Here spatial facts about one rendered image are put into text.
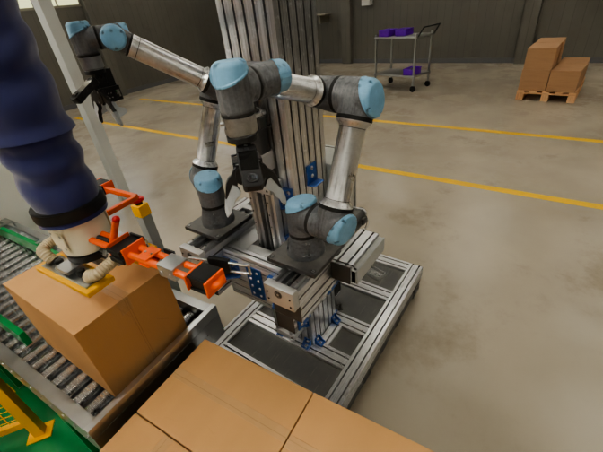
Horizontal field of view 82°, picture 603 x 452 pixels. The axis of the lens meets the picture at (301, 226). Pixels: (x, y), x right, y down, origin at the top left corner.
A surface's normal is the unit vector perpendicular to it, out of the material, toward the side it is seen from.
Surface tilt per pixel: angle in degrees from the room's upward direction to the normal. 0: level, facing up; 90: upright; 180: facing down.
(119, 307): 90
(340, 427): 0
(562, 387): 0
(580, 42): 90
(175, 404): 0
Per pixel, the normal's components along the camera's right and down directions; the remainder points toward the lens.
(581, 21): -0.57, 0.50
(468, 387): -0.10, -0.83
